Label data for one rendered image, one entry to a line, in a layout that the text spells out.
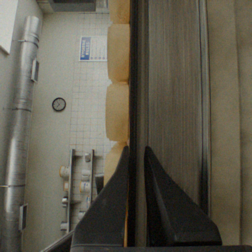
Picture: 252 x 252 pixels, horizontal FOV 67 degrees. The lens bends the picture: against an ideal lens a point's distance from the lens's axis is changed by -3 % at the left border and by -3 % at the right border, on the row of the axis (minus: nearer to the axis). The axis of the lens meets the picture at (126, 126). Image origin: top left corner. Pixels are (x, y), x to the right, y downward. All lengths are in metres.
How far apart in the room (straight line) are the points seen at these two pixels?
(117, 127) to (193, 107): 0.07
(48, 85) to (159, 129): 4.81
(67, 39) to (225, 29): 5.20
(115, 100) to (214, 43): 0.10
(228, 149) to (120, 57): 0.12
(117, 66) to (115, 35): 0.02
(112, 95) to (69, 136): 4.36
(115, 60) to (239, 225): 0.17
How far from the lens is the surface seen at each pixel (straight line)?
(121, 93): 0.16
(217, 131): 0.18
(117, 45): 0.16
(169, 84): 0.18
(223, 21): 0.21
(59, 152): 4.55
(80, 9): 0.83
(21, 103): 3.84
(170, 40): 0.20
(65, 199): 4.32
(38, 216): 4.84
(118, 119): 0.15
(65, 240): 0.68
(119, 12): 0.20
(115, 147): 0.23
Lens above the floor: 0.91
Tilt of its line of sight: 1 degrees down
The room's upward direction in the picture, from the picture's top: 89 degrees counter-clockwise
